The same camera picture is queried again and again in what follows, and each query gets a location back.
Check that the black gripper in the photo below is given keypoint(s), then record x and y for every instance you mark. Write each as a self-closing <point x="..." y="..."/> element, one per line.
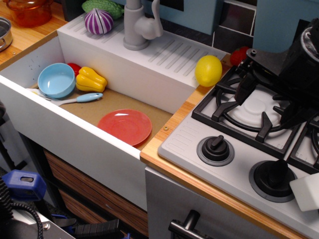
<point x="267" y="69"/>

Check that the yellow toy lemon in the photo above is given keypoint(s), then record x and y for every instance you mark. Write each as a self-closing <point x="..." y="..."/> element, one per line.
<point x="208" y="71"/>

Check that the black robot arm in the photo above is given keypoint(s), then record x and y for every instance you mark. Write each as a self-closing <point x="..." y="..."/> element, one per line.
<point x="292" y="74"/>

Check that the red plastic plate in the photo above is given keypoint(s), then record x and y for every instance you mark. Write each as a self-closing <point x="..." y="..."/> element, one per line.
<point x="130" y="126"/>

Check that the black left burner grate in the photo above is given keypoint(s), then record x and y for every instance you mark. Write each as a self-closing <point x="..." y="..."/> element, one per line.
<point x="256" y="122"/>

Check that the black burner grate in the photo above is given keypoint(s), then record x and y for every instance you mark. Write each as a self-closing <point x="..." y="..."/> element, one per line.
<point x="256" y="122"/>
<point x="305" y="153"/>

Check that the red toy strawberry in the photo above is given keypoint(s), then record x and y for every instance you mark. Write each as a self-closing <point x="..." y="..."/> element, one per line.
<point x="238" y="55"/>

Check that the grey toy stove top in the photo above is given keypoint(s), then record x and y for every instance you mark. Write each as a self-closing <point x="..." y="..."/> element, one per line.
<point x="180" y="149"/>

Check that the black right burner grate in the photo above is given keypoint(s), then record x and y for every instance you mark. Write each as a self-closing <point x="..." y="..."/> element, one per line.
<point x="305" y="153"/>

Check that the black left stove knob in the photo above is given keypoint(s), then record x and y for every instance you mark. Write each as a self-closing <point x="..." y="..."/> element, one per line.
<point x="215" y="151"/>

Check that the black stove knob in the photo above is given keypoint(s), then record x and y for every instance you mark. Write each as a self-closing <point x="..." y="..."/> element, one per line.
<point x="215" y="151"/>
<point x="271" y="180"/>

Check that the black right stove knob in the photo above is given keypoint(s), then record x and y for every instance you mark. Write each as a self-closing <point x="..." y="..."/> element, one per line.
<point x="271" y="180"/>

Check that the white toy sink basin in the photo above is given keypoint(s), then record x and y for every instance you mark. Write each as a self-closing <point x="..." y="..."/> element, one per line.
<point x="155" y="81"/>

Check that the grey toy faucet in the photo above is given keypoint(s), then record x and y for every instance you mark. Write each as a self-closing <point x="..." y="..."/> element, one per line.
<point x="138" y="29"/>

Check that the green toy bitter gourd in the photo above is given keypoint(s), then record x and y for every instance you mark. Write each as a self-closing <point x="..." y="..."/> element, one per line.
<point x="114" y="9"/>

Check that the yellow toy bell pepper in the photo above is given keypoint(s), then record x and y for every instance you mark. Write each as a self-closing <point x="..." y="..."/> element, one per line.
<point x="89" y="81"/>

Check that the purple toy onion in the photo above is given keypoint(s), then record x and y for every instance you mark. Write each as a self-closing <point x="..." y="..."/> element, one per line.
<point x="98" y="21"/>

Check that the red toy tomato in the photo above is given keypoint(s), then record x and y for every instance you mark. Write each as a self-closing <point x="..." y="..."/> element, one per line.
<point x="76" y="68"/>

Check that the light blue plastic bowl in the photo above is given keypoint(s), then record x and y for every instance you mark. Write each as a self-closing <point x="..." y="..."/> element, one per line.
<point x="57" y="80"/>

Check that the orange transparent pot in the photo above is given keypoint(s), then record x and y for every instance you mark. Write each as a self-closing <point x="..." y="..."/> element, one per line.
<point x="30" y="13"/>

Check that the blue plastic clamp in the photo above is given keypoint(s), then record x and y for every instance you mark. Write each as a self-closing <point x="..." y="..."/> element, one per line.
<point x="25" y="186"/>

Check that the silver metal pot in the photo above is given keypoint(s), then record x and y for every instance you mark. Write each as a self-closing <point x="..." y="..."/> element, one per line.
<point x="5" y="34"/>

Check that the metal oven door handle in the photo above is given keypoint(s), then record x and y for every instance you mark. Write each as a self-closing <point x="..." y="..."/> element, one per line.
<point x="186" y="229"/>

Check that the blue handled white spatula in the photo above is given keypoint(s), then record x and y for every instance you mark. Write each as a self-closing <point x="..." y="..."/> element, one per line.
<point x="80" y="99"/>

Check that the black ribbed handle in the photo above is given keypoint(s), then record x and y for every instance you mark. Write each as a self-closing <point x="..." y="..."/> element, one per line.
<point x="106" y="230"/>

